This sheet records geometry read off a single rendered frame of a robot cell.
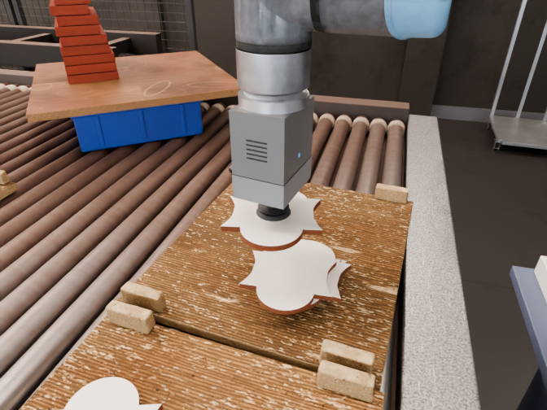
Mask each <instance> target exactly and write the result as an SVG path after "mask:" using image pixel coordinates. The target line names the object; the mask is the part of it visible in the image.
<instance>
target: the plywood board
mask: <svg viewBox="0 0 547 410"><path fill-rule="evenodd" d="M115 59H116V67H117V71H118V75H119V80H110V81H96V82H87V83H79V84H69V83H68V78H67V73H66V70H65V66H64V62H58V63H40V64H36V68H35V73H34V77H33V83H32V88H31V92H30V96H29V101H28V108H27V112H26V117H27V120H28V122H29V123H30V122H37V121H43V120H56V119H62V118H68V117H75V116H87V115H93V114H100V113H107V112H114V111H125V110H132V109H138V108H145V107H157V106H163V105H170V104H177V103H188V102H195V101H202V100H209V99H214V98H227V97H233V96H238V92H239V91H240V88H239V87H238V84H237V80H236V79H235V78H233V77H232V76H231V75H230V74H228V73H227V72H225V71H224V70H222V69H221V68H219V67H218V66H217V65H216V64H214V63H213V62H212V61H210V60H209V59H207V58H206V57H204V56H203V55H202V54H200V53H199V52H198V51H197V50H193V51H183V52H174V53H164V54H154V55H136V56H126V57H116V58H115Z"/></svg>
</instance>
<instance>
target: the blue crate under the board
mask: <svg viewBox="0 0 547 410"><path fill-rule="evenodd" d="M202 102H203V100H202V101H195V102H183V103H177V104H170V105H163V106H157V107H145V108H138V109H132V110H125V111H114V112H107V113H100V114H93V115H87V116H75V117H70V119H71V120H72V119H73V122H74V125H75V128H76V131H77V137H78V140H79V143H80V147H81V151H82V152H87V151H92V150H102V149H107V148H112V147H118V146H127V145H133V144H138V143H144V142H153V141H159V140H164V139H170V138H175V137H185V136H190V135H196V134H201V133H203V125H202V116H201V107H200V103H202Z"/></svg>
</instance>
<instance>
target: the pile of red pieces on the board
mask: <svg viewBox="0 0 547 410"><path fill-rule="evenodd" d="M88 4H91V2H90V0H50V5H49V9H50V14H51V16H56V17H55V33H56V37H59V47H60V51H61V55H62V56H63V62H64V66H65V70H66V73H67V78H68V83H69V84H79V83H87V82H96V81H110V80H119V75H118V71H117V67H116V59H115V55H114V52H113V51H112V48H111V47H110V45H109V44H108V40H107V34H106V33H105V32H104V30H103V28H102V26H101V24H100V23H99V20H98V15H97V13H96V11H95V9H94V8H93V7H88Z"/></svg>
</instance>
